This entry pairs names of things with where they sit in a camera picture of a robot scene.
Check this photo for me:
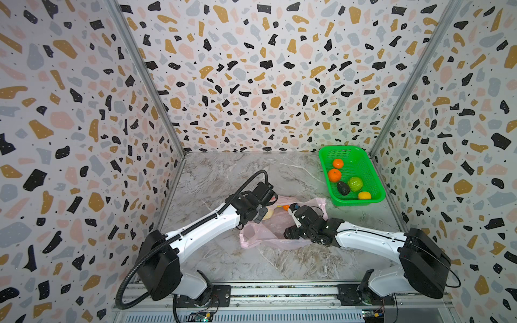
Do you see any corner aluminium post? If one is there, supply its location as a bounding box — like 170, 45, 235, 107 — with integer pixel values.
105, 0, 186, 160
369, 0, 463, 159

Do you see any dark avocado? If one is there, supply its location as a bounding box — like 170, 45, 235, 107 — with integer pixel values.
336, 181, 351, 196

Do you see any white cauliflower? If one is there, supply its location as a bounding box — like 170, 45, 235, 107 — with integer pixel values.
263, 207, 275, 221

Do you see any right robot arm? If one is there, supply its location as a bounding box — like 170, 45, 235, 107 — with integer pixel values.
284, 203, 451, 304

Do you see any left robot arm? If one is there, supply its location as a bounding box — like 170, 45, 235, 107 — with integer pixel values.
137, 182, 278, 306

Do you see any yellow red mango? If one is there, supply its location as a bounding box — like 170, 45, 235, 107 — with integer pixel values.
358, 191, 372, 200

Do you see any orange tangerine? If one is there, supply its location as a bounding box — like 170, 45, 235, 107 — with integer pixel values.
327, 168, 342, 183
332, 158, 344, 170

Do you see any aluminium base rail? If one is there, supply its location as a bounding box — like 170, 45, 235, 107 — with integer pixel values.
110, 281, 460, 322

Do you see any black corrugated cable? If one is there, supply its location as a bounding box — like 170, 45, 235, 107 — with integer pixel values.
114, 170, 269, 310

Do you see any green plastic basket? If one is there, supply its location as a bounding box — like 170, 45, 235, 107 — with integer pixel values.
319, 146, 386, 207

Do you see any right corner aluminium post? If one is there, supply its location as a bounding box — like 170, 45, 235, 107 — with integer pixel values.
369, 0, 463, 159

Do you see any left corner aluminium post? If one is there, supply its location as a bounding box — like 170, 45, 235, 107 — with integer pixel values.
105, 0, 186, 160

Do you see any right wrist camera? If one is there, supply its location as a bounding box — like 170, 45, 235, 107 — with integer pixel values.
288, 203, 302, 228

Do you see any green lime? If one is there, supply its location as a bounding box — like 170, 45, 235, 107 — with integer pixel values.
347, 176, 364, 192

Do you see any pink plastic bag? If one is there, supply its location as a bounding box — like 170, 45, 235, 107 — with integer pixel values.
239, 196, 328, 250

